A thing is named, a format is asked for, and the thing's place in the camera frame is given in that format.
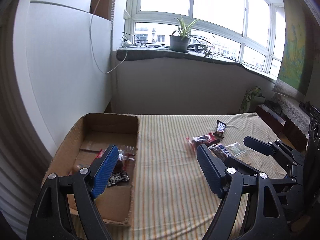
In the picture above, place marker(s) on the clear bag of biscuits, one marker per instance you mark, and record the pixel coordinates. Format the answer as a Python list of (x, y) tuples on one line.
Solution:
[(238, 151)]

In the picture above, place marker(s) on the dark ornament on side table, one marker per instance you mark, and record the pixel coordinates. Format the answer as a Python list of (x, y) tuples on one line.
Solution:
[(305, 106)]

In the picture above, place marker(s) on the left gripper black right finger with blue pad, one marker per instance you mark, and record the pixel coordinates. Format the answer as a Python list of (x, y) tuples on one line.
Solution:
[(229, 185)]

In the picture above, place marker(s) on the potted spider plant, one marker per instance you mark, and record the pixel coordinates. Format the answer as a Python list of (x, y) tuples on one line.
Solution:
[(182, 38)]

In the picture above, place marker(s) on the dark red box on floor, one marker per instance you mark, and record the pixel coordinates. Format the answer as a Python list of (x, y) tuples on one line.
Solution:
[(275, 122)]

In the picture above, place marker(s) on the white lace covered side table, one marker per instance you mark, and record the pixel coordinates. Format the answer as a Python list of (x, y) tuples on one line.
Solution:
[(292, 110)]

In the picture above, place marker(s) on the long dark chocolate bar wrapper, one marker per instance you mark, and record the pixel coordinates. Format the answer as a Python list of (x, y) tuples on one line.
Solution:
[(220, 151)]

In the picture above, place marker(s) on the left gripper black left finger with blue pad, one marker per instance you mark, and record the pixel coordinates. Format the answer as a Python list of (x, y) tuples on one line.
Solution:
[(51, 217)]

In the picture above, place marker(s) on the braised egg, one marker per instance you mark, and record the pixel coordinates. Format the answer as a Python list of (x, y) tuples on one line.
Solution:
[(76, 168)]

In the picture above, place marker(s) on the green shopping bag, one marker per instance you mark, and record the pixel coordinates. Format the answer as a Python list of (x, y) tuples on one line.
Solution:
[(253, 97)]

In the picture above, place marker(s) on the striped table cloth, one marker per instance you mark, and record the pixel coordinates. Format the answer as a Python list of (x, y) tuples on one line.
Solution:
[(172, 199)]

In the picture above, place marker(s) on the green landscape wall scroll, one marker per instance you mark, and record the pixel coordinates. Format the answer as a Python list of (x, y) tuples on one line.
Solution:
[(295, 70)]

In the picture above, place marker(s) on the silver red snack packet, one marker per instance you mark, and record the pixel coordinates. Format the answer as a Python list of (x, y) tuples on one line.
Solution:
[(208, 140)]

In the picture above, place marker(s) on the black printed snack packet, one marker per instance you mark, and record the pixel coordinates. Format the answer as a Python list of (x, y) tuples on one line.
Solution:
[(118, 178)]

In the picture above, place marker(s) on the small dark candy bar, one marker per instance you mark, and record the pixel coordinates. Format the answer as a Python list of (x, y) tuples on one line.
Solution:
[(220, 129)]

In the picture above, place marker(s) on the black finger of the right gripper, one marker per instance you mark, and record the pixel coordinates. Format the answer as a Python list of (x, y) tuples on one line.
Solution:
[(270, 167), (257, 144)]

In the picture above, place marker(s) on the red dates snack bag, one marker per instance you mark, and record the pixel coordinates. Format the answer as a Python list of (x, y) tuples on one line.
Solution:
[(124, 157)]

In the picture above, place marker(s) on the white power strip on sill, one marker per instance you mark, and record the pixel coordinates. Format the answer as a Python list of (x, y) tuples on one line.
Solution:
[(126, 43)]

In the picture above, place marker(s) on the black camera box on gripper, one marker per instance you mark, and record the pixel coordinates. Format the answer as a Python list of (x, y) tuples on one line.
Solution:
[(314, 128)]

